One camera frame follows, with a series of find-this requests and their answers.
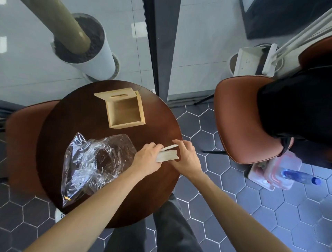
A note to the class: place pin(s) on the person's right hand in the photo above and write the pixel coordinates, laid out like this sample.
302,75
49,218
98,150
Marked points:
188,159

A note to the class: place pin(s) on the person's left hand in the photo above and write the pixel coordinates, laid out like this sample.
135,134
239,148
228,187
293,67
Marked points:
145,158

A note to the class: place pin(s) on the person's right thumb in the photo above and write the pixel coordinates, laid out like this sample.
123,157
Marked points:
175,161

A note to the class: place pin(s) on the person's left fingers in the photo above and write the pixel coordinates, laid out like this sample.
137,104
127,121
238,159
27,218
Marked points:
155,148

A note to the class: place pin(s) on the stack of white paper napkins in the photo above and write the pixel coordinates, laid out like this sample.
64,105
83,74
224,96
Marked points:
168,155

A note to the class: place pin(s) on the person's right forearm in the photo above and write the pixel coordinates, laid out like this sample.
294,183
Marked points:
233,218

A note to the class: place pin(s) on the person's left forearm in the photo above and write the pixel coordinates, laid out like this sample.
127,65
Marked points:
85,213

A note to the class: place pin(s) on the open wooden box with lid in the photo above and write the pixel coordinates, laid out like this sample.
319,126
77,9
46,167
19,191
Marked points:
125,110

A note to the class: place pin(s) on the clear plastic bag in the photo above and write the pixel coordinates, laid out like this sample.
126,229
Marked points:
88,163

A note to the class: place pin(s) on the person's grey trousers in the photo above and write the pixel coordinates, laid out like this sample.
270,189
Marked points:
166,233

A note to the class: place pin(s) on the brown leather chair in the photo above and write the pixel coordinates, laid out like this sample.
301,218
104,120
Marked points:
315,53
238,116
23,145

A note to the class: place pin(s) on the round dark brown table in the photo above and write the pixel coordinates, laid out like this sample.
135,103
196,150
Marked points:
77,119

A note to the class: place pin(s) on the white planter saucer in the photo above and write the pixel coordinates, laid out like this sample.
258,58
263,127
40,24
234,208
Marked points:
115,68

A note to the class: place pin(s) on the clear plastic storage box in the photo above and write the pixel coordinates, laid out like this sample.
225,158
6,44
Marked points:
280,171

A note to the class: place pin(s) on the white round planter with soil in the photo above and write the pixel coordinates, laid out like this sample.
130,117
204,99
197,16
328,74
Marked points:
97,49

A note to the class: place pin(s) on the white perforated object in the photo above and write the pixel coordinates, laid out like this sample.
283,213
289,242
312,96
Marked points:
59,216

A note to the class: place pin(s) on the blue plastic water bottle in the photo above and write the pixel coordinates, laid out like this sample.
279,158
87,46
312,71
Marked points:
298,176

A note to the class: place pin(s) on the white metal stand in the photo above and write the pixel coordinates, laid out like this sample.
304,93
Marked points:
250,61

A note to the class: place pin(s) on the black garment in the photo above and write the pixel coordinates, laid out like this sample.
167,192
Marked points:
298,103

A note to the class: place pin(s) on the olive green trunk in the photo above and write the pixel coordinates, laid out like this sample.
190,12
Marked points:
64,26

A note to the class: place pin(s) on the dark floor mat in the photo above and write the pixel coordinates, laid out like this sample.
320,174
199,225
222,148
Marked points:
280,15

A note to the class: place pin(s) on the black door frame post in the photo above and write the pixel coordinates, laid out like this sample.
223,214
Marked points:
162,44

